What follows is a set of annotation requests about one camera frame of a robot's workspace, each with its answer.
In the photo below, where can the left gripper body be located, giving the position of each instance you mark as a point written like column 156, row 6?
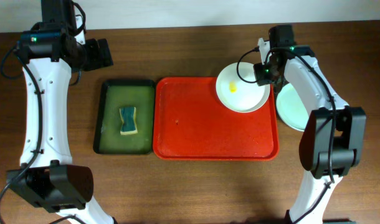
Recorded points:
column 100, row 54

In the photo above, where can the dark green tray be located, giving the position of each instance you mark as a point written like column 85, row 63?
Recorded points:
column 117, row 94

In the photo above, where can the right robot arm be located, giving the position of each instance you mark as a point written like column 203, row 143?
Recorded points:
column 332, row 141

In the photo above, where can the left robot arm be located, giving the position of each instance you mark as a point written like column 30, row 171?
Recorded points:
column 49, row 53

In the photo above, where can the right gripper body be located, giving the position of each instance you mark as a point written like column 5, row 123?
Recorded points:
column 262, row 73

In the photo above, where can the white plate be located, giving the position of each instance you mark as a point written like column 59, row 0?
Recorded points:
column 237, row 95

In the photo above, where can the pale green plate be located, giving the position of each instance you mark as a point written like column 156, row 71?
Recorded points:
column 291, row 109

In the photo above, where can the green and yellow sponge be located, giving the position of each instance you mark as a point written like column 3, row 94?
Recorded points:
column 128, row 119

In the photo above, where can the red plastic tray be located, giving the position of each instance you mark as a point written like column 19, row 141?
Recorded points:
column 190, row 123

